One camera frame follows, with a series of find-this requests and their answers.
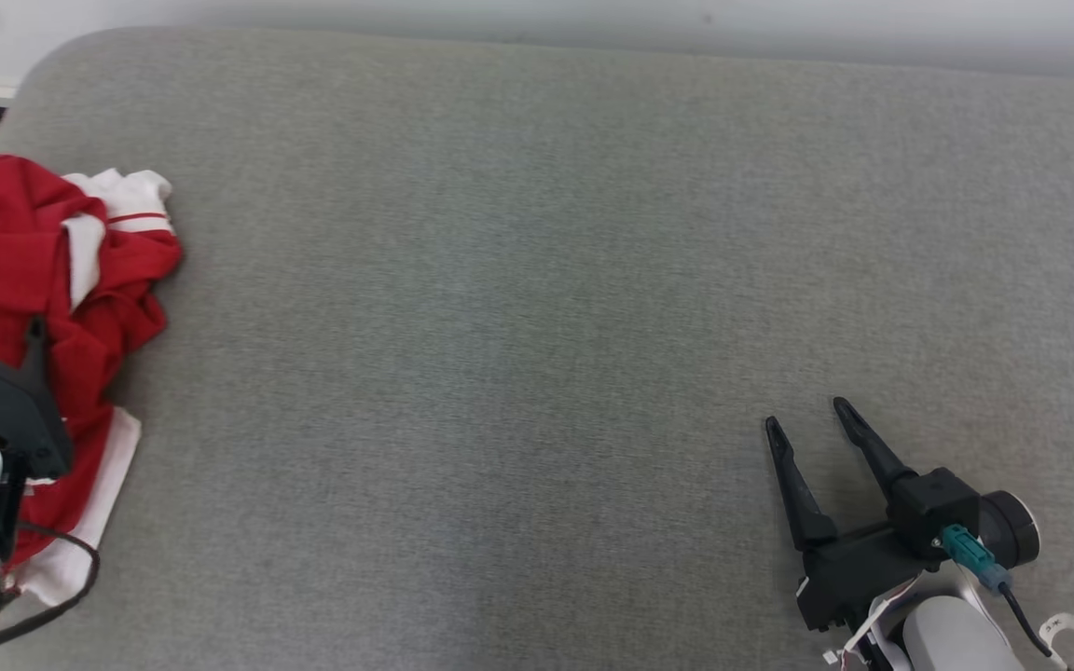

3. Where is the teal right camera connector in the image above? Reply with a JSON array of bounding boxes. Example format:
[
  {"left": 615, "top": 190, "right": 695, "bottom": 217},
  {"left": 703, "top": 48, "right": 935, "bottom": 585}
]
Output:
[{"left": 940, "top": 524, "right": 1012, "bottom": 595}]

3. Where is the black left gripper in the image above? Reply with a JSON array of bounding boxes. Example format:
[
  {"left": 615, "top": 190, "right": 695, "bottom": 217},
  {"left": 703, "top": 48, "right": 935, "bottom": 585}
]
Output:
[{"left": 0, "top": 316, "right": 73, "bottom": 482}]

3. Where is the grey fabric sofa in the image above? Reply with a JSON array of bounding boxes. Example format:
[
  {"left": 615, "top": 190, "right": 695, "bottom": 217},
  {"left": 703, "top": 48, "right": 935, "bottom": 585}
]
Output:
[{"left": 0, "top": 26, "right": 1074, "bottom": 671}]

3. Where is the black left arm cable, white tape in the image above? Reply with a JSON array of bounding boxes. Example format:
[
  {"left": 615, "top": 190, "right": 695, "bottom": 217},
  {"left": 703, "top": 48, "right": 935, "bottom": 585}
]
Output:
[{"left": 0, "top": 522, "right": 102, "bottom": 655}]

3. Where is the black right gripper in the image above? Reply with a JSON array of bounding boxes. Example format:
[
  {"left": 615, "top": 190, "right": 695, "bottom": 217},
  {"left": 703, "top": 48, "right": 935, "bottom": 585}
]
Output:
[{"left": 764, "top": 397, "right": 926, "bottom": 635}]

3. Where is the red white short-sleeve shirt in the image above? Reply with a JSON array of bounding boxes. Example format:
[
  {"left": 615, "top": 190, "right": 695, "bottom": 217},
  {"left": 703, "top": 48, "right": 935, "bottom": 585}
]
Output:
[{"left": 0, "top": 166, "right": 186, "bottom": 609}]

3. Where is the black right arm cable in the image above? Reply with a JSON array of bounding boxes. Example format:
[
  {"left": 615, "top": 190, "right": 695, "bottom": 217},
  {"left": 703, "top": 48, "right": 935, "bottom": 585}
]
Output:
[{"left": 998, "top": 582, "right": 1071, "bottom": 671}]

